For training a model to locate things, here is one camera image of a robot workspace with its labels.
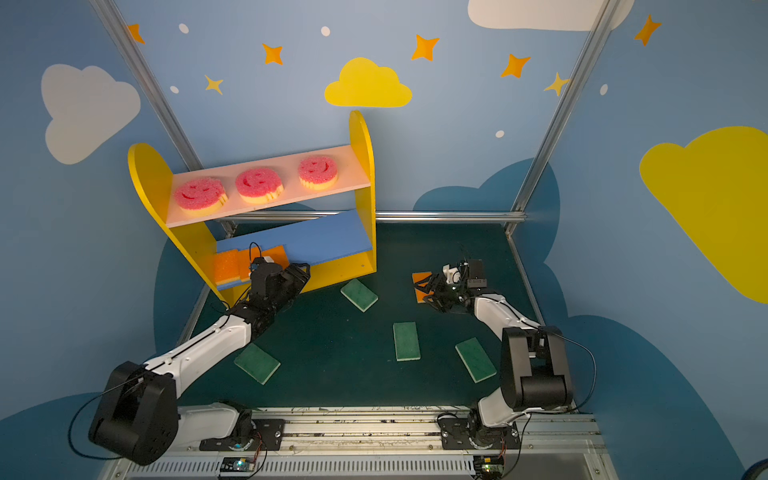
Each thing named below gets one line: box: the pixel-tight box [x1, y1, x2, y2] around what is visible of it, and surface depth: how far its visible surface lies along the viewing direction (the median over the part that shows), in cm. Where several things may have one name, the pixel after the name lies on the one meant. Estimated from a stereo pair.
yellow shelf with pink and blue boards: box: [128, 110, 377, 304], surface depth 78 cm
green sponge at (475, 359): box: [455, 337, 497, 383], surface depth 88 cm
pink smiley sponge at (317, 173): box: [298, 155, 339, 191], surface depth 76 cm
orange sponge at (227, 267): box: [214, 249, 241, 286], surface depth 90 cm
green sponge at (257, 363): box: [234, 342, 281, 385], surface depth 86 cm
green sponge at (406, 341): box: [393, 322, 421, 361], surface depth 92 cm
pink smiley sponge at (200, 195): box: [174, 177, 228, 215], surface depth 68 cm
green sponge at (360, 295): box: [340, 279, 379, 313], surface depth 101 cm
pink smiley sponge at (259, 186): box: [235, 168, 284, 205], surface depth 72 cm
